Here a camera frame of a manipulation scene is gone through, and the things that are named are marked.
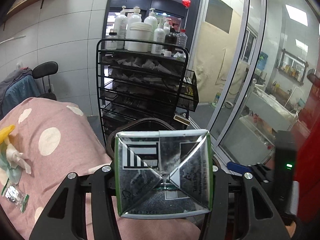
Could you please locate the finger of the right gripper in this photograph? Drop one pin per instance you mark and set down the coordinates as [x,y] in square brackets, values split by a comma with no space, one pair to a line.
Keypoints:
[238,168]

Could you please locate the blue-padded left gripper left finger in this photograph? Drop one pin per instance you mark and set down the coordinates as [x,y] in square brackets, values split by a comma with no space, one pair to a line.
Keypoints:
[64,216]

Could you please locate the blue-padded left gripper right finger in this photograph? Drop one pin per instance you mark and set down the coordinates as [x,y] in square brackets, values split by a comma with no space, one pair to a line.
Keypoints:
[241,208]

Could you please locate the green silver drink carton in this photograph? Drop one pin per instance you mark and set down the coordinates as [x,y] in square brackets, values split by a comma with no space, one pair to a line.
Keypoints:
[163,174]

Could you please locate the white tissue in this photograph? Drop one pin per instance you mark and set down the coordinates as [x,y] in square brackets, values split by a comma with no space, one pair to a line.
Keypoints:
[15,158]

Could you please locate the dark brown trash bin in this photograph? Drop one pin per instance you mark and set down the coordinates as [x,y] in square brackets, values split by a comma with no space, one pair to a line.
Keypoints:
[141,125]

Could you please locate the right hand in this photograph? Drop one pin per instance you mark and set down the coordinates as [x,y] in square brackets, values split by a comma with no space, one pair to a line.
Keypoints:
[291,228]

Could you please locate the green crumpled paper towel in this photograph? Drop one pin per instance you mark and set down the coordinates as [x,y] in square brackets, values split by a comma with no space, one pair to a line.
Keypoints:
[14,174]

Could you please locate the pink polka dot bedspread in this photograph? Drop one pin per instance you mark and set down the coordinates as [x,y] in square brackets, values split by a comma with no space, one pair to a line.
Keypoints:
[56,139]

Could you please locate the glass sliding door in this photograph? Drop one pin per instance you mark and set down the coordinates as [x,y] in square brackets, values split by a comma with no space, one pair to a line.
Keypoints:
[268,91]

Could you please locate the small white jar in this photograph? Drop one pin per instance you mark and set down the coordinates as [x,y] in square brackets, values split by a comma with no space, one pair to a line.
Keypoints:
[167,53]

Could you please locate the clear plastic bottle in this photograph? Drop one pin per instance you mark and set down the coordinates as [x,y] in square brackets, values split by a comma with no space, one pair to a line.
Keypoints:
[182,39]

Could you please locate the dark brown glass bottle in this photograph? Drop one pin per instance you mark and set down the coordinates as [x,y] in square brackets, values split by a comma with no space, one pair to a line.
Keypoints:
[170,40]

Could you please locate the grey blanket on bed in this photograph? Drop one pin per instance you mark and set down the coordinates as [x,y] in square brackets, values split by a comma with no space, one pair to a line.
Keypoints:
[12,78]

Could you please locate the large white tub jar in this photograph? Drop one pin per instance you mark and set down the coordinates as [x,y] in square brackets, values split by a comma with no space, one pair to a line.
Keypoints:
[139,32]

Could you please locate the red hanging ornament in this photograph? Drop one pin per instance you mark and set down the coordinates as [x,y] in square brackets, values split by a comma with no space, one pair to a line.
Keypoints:
[186,3]

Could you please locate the white pump bottle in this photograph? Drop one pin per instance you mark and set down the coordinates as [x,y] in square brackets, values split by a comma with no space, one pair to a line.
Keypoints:
[120,26]

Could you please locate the black side wire basket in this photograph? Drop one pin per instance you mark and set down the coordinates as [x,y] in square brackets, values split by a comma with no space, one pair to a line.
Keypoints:
[189,96]

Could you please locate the black wire trolley rack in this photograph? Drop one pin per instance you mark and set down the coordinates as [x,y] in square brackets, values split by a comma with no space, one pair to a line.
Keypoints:
[132,85]

